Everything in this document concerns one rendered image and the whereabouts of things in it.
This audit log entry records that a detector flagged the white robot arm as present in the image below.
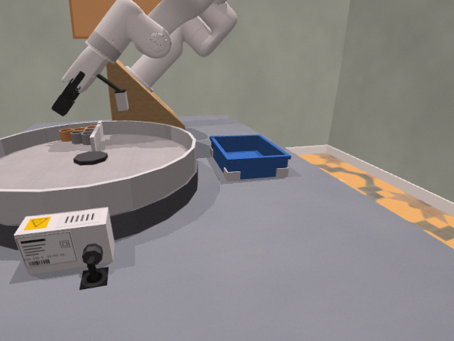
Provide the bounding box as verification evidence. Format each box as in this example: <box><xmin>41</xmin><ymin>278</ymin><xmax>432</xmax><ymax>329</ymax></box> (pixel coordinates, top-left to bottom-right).
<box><xmin>87</xmin><ymin>0</ymin><xmax>237</xmax><ymax>92</ymax></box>

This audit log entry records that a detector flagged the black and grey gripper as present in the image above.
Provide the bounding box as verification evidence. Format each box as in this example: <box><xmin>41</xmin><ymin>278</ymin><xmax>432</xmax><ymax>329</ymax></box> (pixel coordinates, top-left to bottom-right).
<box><xmin>52</xmin><ymin>40</ymin><xmax>115</xmax><ymax>116</ymax></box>

